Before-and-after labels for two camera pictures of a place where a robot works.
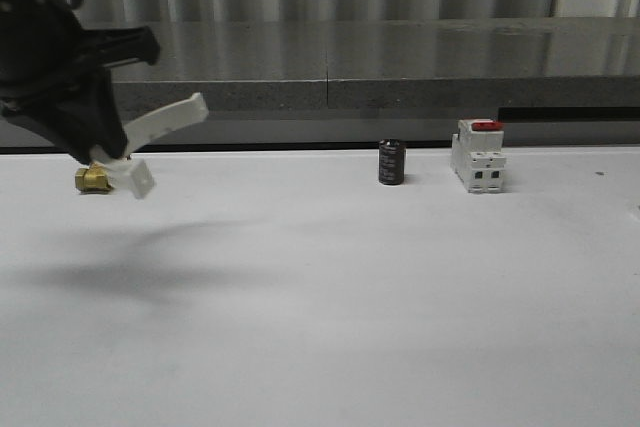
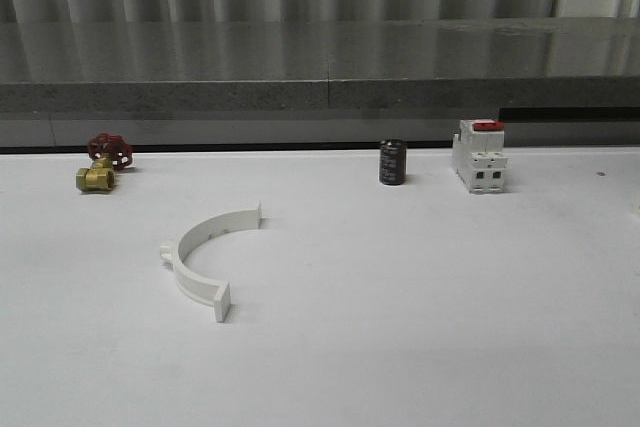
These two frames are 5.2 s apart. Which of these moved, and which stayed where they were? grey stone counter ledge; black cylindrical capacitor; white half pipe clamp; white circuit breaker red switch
Moved: white half pipe clamp
Stayed: black cylindrical capacitor; grey stone counter ledge; white circuit breaker red switch
